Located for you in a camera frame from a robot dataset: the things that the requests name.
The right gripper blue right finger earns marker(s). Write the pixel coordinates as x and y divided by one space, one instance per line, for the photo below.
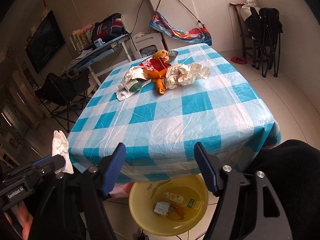
205 163

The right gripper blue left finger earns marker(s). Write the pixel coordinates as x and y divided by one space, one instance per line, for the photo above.
111 167

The white paper tissue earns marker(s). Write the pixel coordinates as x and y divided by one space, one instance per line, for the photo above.
60 146

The orange peel piece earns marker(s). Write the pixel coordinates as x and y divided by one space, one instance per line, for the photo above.
157 77

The white plastic bag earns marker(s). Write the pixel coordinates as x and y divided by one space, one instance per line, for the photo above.
183 75

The red snack bag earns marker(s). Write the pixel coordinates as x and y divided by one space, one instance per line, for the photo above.
158 63

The green label packet in basin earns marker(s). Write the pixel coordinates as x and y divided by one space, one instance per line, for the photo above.
188 199

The yellow plastic basin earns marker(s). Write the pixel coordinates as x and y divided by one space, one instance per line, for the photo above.
170 207

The small carton in basin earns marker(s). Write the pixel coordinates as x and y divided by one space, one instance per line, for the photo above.
162 208

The blue white checkered tablecloth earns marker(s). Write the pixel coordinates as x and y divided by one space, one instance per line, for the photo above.
223 112

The black folding chair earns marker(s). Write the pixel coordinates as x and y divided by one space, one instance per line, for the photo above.
266 54
62 95

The black power adapter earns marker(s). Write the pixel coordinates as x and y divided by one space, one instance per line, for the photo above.
142 236

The white paper wrapper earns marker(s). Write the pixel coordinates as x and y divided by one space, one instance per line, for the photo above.
133 81

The blue study desk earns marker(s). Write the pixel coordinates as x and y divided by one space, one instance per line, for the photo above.
98 54

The yellow mango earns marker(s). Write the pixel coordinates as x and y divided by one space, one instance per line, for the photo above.
159 54

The white plastic stool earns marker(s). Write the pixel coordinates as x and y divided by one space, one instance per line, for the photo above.
144 45

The red object on floor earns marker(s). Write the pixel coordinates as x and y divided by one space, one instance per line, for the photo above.
239 60

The dark glass fruit plate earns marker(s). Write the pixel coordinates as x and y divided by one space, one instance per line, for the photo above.
171 56

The row of books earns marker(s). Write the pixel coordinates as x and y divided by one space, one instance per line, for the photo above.
82 38

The black folding chair right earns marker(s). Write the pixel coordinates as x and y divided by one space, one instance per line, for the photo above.
266 54

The dark striped backpack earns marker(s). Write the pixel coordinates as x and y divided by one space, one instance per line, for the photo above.
109 29

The wooden chair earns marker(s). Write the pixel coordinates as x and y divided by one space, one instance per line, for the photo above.
242 40

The colourful hanging tote bag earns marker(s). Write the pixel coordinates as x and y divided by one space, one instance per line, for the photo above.
193 36

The black jacket on chair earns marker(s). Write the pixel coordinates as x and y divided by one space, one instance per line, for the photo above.
264 24

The white sack on chair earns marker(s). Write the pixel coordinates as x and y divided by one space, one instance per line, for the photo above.
245 10

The white cabinet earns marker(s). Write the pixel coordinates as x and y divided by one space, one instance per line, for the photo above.
218 16

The wall mounted black television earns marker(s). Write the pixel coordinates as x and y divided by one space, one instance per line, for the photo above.
45 42

